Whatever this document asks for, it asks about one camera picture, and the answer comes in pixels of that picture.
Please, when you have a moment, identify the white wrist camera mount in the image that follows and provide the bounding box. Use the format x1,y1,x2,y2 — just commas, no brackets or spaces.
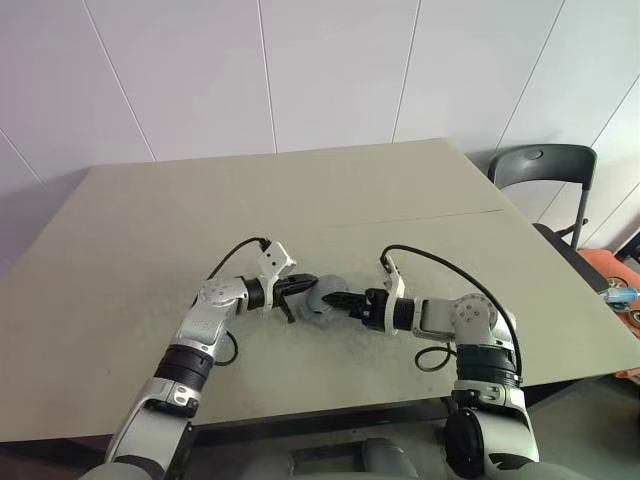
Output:
378,261,407,337
256,240,300,312

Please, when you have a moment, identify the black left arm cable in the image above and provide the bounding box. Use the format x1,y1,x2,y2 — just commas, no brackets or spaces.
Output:
206,236,272,367

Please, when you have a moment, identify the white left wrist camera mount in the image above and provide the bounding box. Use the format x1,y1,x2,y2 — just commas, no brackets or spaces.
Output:
256,240,300,312

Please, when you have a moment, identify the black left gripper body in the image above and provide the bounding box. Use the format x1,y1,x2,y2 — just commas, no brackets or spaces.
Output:
272,273,301,312

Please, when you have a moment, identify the black table frame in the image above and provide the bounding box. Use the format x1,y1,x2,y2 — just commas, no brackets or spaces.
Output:
187,392,454,454

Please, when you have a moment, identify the blue clear plastic bottle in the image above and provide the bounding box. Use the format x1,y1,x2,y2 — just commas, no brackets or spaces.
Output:
601,286,640,304

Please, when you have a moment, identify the gray robot torso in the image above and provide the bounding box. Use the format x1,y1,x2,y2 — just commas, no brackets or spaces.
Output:
82,436,424,480

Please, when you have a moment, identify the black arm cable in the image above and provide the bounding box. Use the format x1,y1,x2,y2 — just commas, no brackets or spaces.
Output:
378,244,524,387
206,236,272,367

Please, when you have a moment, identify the black folding chair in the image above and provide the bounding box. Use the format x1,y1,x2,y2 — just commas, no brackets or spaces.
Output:
486,143,599,254

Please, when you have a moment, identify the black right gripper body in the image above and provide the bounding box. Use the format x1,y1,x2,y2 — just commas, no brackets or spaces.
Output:
349,286,390,332

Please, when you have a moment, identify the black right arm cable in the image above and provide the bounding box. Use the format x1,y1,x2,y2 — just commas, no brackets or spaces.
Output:
378,244,524,387

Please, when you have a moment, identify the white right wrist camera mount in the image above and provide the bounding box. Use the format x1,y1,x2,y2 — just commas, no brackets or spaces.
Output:
378,261,407,337

